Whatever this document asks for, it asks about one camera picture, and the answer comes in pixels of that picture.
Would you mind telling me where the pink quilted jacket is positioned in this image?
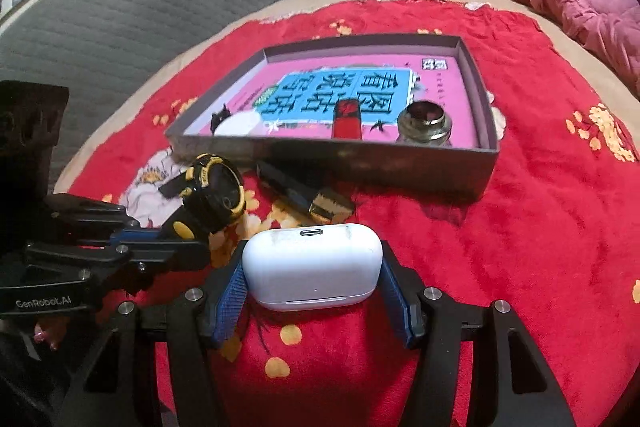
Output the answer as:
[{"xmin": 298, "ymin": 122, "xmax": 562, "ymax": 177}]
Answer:
[{"xmin": 500, "ymin": 0, "xmax": 640, "ymax": 98}]

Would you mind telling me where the white round lid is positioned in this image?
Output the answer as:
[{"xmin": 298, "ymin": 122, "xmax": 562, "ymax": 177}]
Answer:
[{"xmin": 214, "ymin": 112, "xmax": 262, "ymax": 138}]

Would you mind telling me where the yellow and black wristwatch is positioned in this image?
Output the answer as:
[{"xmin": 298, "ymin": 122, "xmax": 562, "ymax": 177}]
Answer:
[{"xmin": 158, "ymin": 153, "xmax": 247, "ymax": 244}]

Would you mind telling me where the grey quilted headboard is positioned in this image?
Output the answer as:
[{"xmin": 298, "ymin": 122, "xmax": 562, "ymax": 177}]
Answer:
[{"xmin": 0, "ymin": 0, "xmax": 317, "ymax": 188}]

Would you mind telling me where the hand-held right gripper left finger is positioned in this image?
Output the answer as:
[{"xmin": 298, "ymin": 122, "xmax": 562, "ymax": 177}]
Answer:
[{"xmin": 65, "ymin": 252, "xmax": 252, "ymax": 427}]

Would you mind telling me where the black stick with gold end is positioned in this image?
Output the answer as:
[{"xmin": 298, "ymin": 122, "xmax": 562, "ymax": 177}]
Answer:
[{"xmin": 255, "ymin": 159, "xmax": 356, "ymax": 226}]

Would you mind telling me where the white earbuds case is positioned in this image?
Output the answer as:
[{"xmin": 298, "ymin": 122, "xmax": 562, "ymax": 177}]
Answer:
[{"xmin": 241, "ymin": 222, "xmax": 385, "ymax": 312}]

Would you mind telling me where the red floral blanket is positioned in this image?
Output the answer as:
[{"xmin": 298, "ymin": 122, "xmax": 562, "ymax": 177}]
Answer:
[{"xmin": 52, "ymin": 0, "xmax": 640, "ymax": 427}]

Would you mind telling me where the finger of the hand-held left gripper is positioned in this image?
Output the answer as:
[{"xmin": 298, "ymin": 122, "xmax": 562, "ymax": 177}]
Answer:
[
  {"xmin": 22, "ymin": 227, "xmax": 212, "ymax": 280},
  {"xmin": 44, "ymin": 193, "xmax": 142, "ymax": 234}
]

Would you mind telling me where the black hair claw clip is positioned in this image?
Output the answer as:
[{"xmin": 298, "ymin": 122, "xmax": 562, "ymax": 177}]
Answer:
[{"xmin": 210, "ymin": 103, "xmax": 232, "ymax": 131}]

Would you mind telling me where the pink and blue book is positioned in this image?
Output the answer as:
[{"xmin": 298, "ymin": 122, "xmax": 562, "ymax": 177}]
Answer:
[{"xmin": 200, "ymin": 53, "xmax": 482, "ymax": 148}]

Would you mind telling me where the red lighter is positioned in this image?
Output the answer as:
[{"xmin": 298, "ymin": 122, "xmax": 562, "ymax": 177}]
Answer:
[{"xmin": 332, "ymin": 98, "xmax": 364, "ymax": 142}]

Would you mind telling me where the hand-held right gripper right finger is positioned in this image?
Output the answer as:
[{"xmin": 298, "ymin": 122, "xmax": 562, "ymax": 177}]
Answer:
[{"xmin": 377, "ymin": 239, "xmax": 578, "ymax": 427}]

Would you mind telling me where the grey shallow cardboard box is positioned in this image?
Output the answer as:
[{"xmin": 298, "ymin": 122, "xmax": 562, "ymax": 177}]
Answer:
[{"xmin": 165, "ymin": 33, "xmax": 501, "ymax": 204}]

